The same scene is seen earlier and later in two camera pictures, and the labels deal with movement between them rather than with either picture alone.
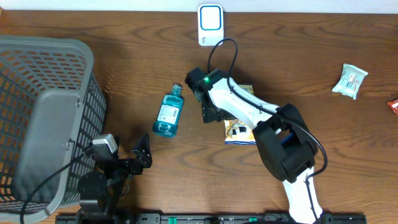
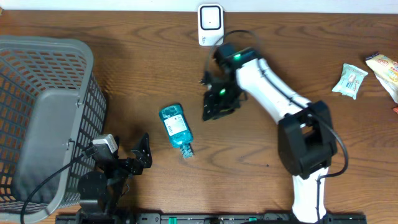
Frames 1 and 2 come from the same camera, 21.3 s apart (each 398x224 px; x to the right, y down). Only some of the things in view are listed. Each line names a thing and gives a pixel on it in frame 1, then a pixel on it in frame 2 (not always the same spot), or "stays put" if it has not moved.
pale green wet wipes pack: (350, 81) stays put
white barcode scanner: (210, 24) stays put
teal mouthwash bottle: (166, 120) → (178, 130)
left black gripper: (141, 162) stays put
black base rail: (159, 218) stays put
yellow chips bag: (237, 132) → (386, 70)
